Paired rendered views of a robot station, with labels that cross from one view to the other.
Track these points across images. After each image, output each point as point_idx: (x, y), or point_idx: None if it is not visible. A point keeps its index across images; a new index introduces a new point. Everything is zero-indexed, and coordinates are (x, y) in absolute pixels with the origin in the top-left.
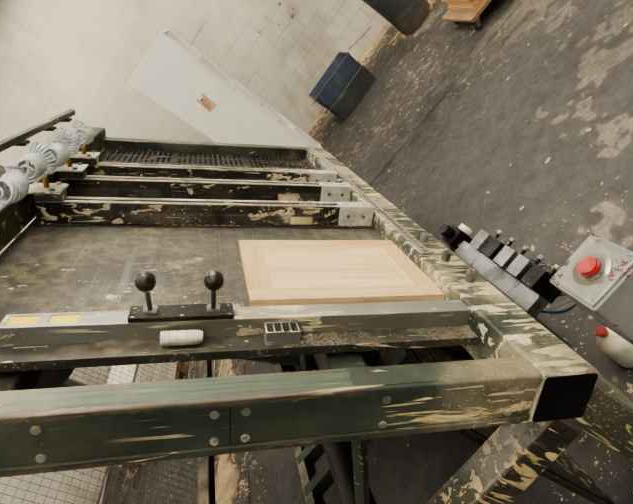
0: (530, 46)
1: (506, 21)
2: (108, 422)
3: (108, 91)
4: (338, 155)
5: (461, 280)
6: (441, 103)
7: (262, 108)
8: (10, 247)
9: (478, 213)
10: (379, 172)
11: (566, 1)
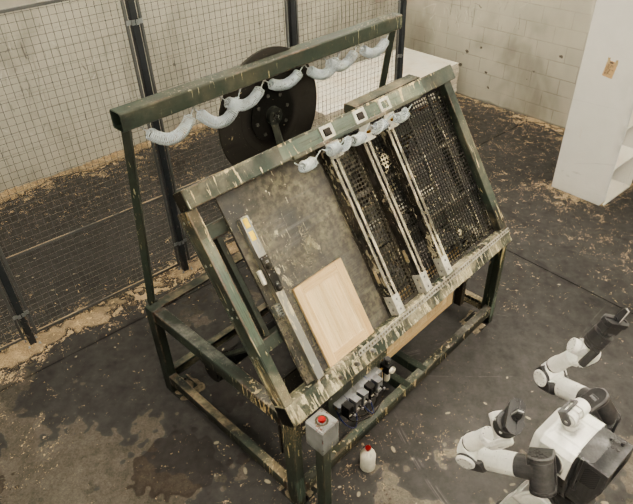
0: None
1: None
2: (219, 282)
3: None
4: (600, 219)
5: (339, 373)
6: None
7: (626, 126)
8: (292, 160)
9: (487, 373)
10: (559, 274)
11: None
